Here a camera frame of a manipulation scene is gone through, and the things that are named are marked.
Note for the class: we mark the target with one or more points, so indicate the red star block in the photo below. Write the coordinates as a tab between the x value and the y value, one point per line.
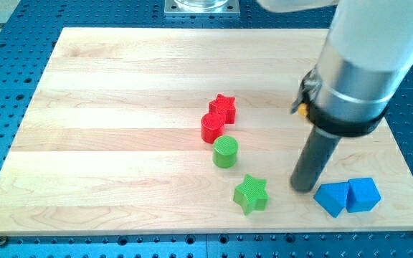
224	106

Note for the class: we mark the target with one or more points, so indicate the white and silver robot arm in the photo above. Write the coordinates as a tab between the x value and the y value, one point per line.
368	51

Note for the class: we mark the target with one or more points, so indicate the blue cube block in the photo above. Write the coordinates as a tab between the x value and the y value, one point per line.
363	195

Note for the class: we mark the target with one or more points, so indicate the blue triangular block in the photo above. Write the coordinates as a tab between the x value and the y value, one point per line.
332	197

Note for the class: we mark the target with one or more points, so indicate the wooden board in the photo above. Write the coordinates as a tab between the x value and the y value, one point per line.
111	141

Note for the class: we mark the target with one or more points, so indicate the green cylinder block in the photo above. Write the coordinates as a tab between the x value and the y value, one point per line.
225	150

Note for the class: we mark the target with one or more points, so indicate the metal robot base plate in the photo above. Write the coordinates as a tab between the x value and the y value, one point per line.
200	7

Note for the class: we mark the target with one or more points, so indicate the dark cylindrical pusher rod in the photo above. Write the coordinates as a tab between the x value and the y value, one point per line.
317	151

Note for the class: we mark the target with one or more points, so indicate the green star block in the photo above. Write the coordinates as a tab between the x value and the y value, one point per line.
251	194

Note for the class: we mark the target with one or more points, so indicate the red cylinder block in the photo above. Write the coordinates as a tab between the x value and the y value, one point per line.
212	127

